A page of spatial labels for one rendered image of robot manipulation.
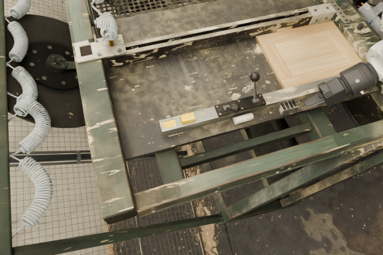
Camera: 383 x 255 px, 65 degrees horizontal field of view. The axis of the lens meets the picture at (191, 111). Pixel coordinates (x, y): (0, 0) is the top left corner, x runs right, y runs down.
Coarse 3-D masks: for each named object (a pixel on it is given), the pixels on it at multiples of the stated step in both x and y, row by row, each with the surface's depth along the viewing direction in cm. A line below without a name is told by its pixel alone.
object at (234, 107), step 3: (234, 102) 104; (237, 102) 104; (225, 105) 114; (228, 105) 114; (231, 105) 104; (234, 105) 103; (237, 105) 103; (240, 105) 104; (225, 108) 114; (228, 108) 111; (231, 108) 103; (234, 108) 103; (237, 108) 103; (240, 108) 103; (231, 111) 104; (234, 111) 103; (237, 111) 103
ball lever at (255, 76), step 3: (252, 72) 111; (255, 72) 110; (252, 75) 110; (255, 75) 110; (258, 75) 110; (252, 78) 110; (255, 78) 110; (258, 78) 110; (255, 81) 111; (255, 84) 113; (255, 87) 113; (255, 90) 114; (255, 93) 115; (255, 96) 116; (252, 99) 116; (255, 99) 116; (258, 99) 116; (252, 102) 116; (255, 102) 116
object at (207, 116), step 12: (312, 84) 124; (264, 96) 119; (276, 96) 120; (288, 96) 120; (300, 96) 121; (252, 108) 117; (264, 108) 120; (168, 120) 112; (180, 120) 112; (204, 120) 113; (216, 120) 115; (168, 132) 111
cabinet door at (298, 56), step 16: (272, 32) 140; (288, 32) 140; (304, 32) 141; (320, 32) 142; (336, 32) 142; (272, 48) 135; (288, 48) 136; (304, 48) 136; (320, 48) 137; (336, 48) 137; (352, 48) 137; (272, 64) 130; (288, 64) 131; (304, 64) 132; (320, 64) 132; (336, 64) 133; (352, 64) 133; (288, 80) 127; (304, 80) 127
